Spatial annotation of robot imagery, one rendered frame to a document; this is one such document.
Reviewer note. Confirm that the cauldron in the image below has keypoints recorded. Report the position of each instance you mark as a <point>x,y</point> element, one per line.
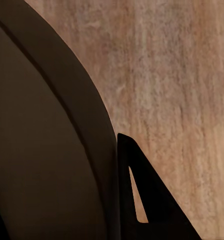
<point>58,149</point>

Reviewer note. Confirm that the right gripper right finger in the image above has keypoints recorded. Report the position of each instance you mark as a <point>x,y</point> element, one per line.
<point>166,220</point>

